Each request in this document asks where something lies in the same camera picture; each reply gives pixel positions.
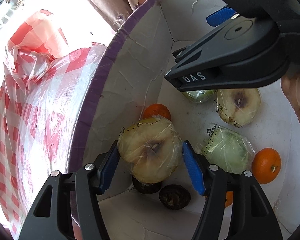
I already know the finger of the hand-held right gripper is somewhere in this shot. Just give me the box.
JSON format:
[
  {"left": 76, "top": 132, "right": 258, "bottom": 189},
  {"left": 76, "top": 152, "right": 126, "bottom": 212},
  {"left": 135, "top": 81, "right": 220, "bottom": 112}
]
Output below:
[
  {"left": 194, "top": 0, "right": 300, "bottom": 27},
  {"left": 164, "top": 17, "right": 290, "bottom": 92}
]

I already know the yellow-green pear half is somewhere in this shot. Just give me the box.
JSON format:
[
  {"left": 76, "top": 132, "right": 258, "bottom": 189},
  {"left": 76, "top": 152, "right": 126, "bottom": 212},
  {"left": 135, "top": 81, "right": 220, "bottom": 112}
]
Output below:
[{"left": 216, "top": 87, "right": 262, "bottom": 128}]

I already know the purple cardboard box white inside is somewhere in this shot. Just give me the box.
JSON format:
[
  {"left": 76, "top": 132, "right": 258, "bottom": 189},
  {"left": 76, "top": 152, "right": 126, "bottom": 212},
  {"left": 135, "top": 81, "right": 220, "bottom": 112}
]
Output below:
[{"left": 65, "top": 0, "right": 300, "bottom": 240}]

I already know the small orange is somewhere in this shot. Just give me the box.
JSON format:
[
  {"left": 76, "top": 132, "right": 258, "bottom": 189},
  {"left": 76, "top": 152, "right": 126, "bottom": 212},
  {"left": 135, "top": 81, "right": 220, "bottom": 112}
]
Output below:
[
  {"left": 143, "top": 104, "right": 171, "bottom": 120},
  {"left": 224, "top": 191, "right": 234, "bottom": 207}
]

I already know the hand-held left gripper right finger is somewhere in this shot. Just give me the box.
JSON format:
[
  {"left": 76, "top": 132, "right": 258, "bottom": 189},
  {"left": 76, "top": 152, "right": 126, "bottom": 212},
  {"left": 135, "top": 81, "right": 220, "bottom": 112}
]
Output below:
[{"left": 182, "top": 141, "right": 284, "bottom": 240}]

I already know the large orange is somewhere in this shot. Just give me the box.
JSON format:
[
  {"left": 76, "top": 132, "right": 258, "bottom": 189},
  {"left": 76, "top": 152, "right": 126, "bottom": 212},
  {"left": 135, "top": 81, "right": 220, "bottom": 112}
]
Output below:
[{"left": 252, "top": 148, "right": 282, "bottom": 184}]

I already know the yellow apple half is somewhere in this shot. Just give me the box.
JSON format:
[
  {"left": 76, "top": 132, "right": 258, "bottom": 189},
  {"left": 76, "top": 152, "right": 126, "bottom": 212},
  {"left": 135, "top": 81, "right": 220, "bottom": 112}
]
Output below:
[{"left": 117, "top": 116, "right": 183, "bottom": 183}]

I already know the dark brown mangosteen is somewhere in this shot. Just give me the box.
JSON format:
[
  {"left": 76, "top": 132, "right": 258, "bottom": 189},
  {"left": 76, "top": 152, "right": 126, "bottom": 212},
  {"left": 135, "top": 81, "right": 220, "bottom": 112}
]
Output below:
[
  {"left": 159, "top": 184, "right": 191, "bottom": 210},
  {"left": 132, "top": 175, "right": 162, "bottom": 195}
]

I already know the person's right hand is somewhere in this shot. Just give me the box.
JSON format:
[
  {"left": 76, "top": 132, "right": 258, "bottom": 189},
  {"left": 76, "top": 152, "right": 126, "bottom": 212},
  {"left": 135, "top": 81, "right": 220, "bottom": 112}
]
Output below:
[{"left": 281, "top": 70, "right": 300, "bottom": 134}]

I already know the large green apple half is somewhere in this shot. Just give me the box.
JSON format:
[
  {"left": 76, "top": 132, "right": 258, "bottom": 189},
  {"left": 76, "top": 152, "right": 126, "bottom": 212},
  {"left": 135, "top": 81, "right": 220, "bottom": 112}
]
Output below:
[{"left": 201, "top": 124, "right": 255, "bottom": 174}]

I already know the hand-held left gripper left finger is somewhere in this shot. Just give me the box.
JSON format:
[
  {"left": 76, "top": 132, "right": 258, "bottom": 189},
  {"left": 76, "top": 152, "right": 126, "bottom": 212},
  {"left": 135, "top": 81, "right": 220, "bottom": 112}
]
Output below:
[{"left": 17, "top": 141, "right": 120, "bottom": 240}]

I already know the red checkered plastic tablecloth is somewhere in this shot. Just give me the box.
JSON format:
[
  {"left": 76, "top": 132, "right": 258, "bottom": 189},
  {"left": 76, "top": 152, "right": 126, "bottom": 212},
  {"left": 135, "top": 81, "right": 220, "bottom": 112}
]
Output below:
[{"left": 0, "top": 9, "right": 108, "bottom": 233}]

